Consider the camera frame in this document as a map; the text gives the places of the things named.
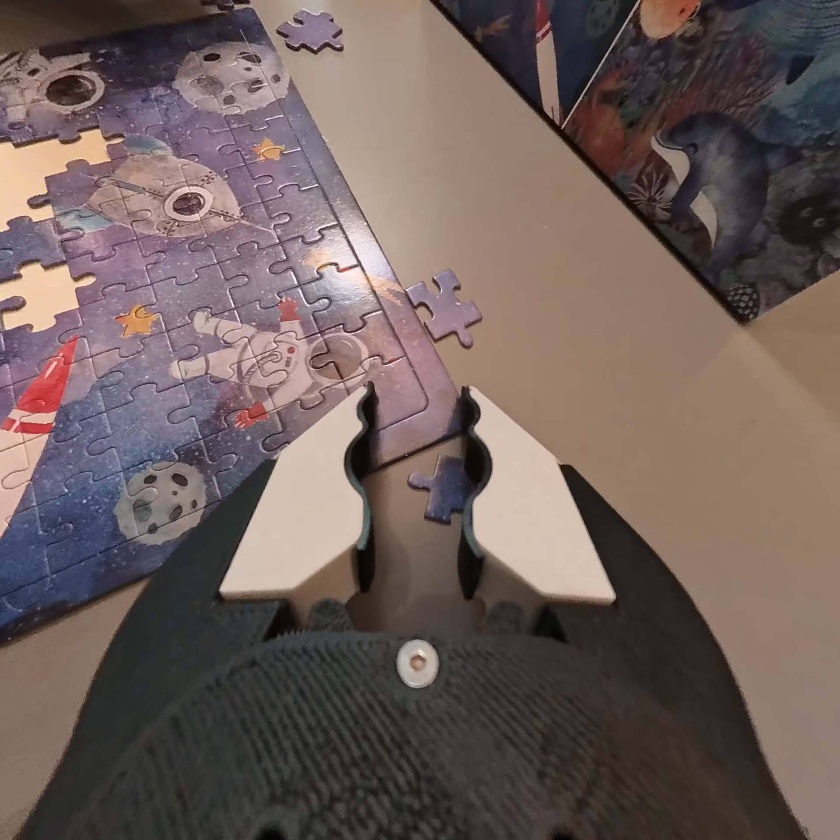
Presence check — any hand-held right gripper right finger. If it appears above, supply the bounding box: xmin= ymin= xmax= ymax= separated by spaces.
xmin=459 ymin=386 xmax=618 ymax=608

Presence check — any space jigsaw puzzle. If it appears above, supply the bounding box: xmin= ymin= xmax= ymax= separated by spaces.
xmin=0 ymin=7 xmax=462 ymax=647

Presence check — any puzzle box lid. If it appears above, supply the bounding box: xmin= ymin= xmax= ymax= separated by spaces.
xmin=436 ymin=0 xmax=840 ymax=326

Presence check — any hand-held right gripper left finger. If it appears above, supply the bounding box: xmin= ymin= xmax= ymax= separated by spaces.
xmin=218 ymin=384 xmax=376 ymax=608

